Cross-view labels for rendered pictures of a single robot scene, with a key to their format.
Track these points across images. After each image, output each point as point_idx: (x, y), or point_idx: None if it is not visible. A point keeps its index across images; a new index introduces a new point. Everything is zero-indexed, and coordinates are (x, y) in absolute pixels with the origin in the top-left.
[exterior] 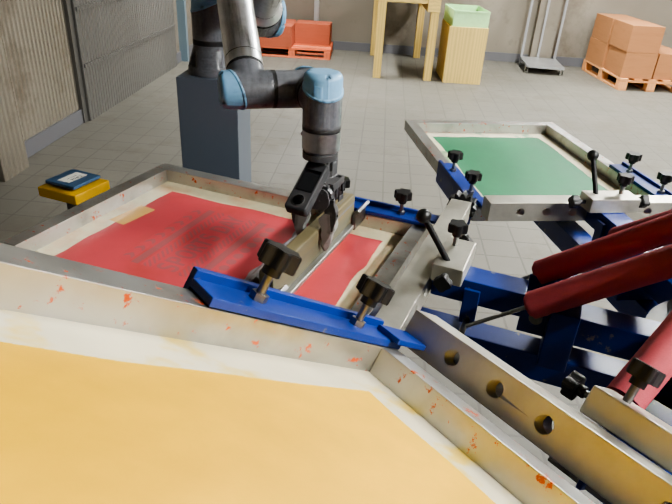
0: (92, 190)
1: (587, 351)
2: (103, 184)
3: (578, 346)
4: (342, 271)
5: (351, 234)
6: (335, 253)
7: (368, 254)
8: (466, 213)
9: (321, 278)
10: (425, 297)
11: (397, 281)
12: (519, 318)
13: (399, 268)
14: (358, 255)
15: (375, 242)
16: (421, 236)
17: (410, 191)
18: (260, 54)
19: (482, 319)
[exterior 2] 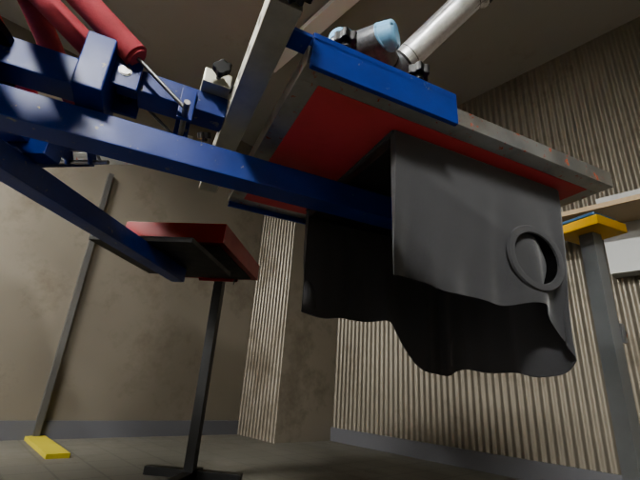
0: (572, 224)
1: (47, 97)
2: (588, 217)
3: (72, 101)
4: (310, 160)
5: (368, 125)
6: (341, 151)
7: (319, 134)
8: (263, 7)
9: (313, 172)
10: (217, 136)
11: (260, 140)
12: (138, 109)
13: (263, 128)
14: (324, 141)
15: (335, 118)
16: (290, 79)
17: (342, 29)
18: (402, 45)
19: (167, 127)
